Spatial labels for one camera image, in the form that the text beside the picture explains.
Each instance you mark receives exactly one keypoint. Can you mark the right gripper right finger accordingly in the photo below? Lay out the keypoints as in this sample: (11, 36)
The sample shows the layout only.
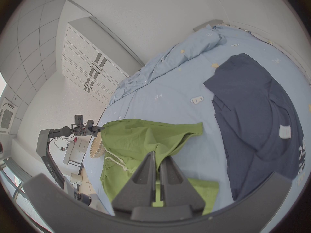
(177, 190)

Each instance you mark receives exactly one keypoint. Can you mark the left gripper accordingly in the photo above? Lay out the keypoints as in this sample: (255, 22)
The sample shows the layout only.
(88, 129)

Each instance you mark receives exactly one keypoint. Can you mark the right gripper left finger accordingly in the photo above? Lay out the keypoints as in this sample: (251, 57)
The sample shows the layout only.
(138, 188)

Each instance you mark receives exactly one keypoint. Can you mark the green shorts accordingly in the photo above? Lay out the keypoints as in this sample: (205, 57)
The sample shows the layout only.
(136, 137)

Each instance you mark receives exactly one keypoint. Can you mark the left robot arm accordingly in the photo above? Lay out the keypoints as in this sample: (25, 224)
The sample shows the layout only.
(43, 139)

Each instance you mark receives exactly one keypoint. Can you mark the white chest of drawers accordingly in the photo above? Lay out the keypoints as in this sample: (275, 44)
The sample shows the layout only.
(81, 145)

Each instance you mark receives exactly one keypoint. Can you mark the round woven basket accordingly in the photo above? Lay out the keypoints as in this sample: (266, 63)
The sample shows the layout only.
(96, 148)

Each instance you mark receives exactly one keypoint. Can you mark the white wardrobe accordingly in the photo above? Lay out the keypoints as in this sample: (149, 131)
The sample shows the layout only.
(77, 52)

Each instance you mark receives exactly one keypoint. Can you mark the ceiling air conditioner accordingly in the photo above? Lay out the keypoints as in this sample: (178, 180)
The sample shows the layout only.
(7, 116)

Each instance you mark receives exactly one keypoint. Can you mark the dark blue T-shirt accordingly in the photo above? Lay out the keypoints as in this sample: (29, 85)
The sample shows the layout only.
(243, 105)

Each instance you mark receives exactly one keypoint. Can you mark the pale blue quilt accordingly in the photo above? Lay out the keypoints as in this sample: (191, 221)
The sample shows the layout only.
(170, 57)

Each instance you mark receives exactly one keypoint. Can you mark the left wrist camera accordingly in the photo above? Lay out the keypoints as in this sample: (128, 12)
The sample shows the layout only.
(78, 118)

